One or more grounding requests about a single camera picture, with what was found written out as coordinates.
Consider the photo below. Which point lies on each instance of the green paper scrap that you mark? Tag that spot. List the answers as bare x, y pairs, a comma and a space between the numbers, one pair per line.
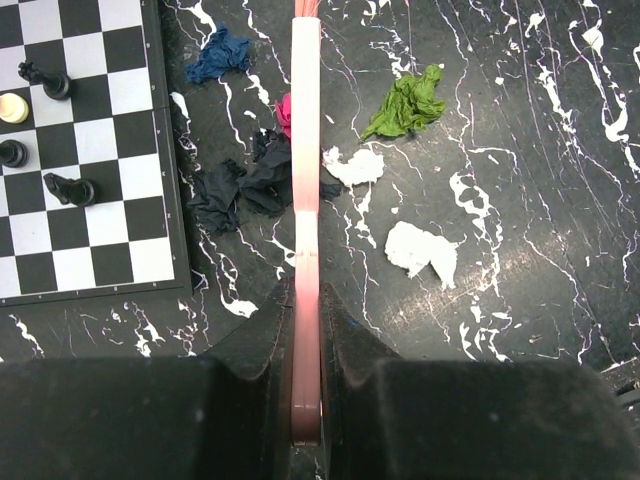
409, 105

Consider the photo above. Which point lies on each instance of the black chess knight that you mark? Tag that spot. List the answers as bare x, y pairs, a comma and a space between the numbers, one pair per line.
78, 192

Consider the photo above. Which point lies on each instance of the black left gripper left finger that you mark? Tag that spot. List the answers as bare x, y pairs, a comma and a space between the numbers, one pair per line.
223, 414

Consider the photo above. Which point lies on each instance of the black chess piece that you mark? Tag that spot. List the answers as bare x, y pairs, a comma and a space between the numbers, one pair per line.
56, 85

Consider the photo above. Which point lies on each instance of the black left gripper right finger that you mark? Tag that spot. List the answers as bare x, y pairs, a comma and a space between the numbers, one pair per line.
387, 417

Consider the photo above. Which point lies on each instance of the black paper scrap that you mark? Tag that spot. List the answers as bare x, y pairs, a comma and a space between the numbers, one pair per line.
266, 189

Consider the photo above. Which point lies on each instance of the white paper scrap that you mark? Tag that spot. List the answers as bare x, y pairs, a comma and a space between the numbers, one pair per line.
412, 249
365, 166

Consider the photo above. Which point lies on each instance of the chessboard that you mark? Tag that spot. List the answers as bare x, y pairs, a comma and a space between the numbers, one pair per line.
114, 130

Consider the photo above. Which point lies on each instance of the blue paper scrap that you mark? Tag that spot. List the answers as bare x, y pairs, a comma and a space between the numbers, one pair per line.
222, 53

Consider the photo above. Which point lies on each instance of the cream chess pawn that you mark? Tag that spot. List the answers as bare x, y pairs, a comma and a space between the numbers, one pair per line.
13, 108

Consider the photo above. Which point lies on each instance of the black chess pawn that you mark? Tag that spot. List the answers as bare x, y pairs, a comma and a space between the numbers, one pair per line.
13, 154

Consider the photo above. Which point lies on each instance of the pink hand brush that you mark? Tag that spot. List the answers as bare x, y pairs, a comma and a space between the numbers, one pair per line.
305, 147

